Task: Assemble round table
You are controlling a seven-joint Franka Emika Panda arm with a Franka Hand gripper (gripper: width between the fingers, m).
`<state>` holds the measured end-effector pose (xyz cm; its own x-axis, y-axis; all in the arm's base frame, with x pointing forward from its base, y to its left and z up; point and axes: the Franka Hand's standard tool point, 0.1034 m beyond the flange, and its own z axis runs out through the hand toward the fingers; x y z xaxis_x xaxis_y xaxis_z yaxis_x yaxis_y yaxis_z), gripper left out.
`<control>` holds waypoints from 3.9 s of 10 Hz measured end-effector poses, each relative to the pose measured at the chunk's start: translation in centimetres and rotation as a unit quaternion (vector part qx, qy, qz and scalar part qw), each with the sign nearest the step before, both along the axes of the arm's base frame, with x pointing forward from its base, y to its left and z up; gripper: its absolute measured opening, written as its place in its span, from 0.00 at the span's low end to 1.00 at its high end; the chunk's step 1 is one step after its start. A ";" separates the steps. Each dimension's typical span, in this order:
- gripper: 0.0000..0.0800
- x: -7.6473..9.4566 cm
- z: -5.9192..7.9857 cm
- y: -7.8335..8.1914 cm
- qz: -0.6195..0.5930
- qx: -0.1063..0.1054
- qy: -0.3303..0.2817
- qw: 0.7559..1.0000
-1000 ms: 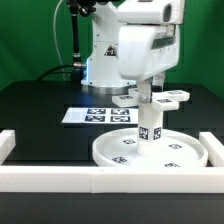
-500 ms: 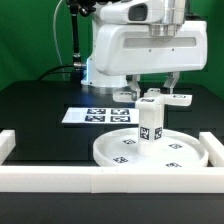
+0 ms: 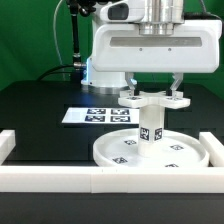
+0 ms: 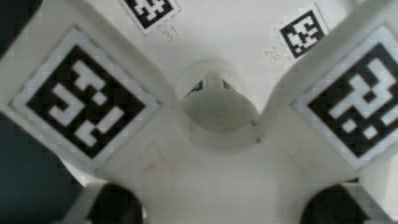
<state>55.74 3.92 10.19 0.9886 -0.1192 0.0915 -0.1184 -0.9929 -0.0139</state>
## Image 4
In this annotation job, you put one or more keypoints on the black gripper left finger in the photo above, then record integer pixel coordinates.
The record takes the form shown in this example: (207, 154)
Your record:
(108, 206)

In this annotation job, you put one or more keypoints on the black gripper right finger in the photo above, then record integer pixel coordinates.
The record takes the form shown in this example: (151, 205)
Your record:
(341, 206)

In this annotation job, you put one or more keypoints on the white cross table base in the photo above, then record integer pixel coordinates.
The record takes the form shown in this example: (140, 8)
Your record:
(78, 95)

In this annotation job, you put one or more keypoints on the white cylindrical table leg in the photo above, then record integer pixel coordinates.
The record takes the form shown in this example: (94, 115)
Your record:
(220, 109)

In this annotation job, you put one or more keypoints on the white round table top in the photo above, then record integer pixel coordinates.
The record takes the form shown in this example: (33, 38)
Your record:
(314, 49)

